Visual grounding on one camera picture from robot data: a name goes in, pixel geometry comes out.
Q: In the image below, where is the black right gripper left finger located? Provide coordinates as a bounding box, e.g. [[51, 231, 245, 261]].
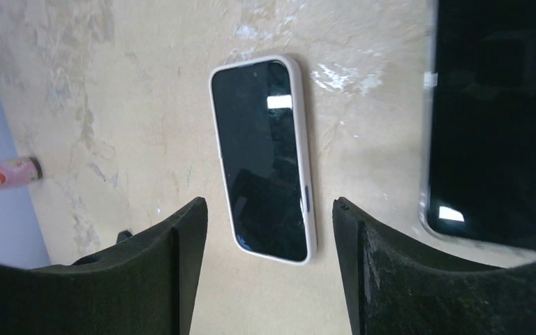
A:
[[0, 198, 208, 334]]

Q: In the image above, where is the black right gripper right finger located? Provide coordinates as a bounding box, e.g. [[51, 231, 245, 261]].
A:
[[332, 198, 536, 334]]

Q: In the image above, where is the black phone with case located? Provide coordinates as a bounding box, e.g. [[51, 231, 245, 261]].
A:
[[209, 54, 318, 265]]

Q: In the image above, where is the pink capped small bottle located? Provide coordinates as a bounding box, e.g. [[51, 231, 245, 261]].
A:
[[0, 156, 43, 189]]

